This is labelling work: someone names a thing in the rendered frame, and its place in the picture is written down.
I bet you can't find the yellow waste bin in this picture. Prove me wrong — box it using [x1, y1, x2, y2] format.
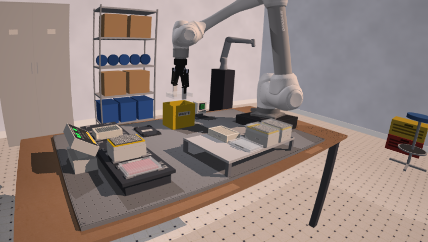
[163, 100, 195, 130]

